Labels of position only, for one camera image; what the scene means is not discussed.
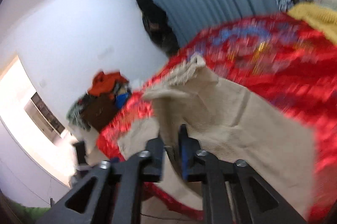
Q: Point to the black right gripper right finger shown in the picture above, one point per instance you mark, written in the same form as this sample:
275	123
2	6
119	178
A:
199	165

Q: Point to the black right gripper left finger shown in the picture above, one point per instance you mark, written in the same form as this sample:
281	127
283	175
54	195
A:
129	178

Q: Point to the beige pants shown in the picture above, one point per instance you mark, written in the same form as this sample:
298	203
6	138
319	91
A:
230	122

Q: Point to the orange clothes pile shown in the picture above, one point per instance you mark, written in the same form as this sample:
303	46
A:
111	84

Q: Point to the red floral satin quilt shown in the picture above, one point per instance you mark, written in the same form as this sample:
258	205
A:
289	63

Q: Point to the black hanging garment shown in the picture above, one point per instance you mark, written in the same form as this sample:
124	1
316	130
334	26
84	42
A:
155	22

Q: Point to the yellow knitted blanket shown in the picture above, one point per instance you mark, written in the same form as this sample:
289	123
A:
320	18

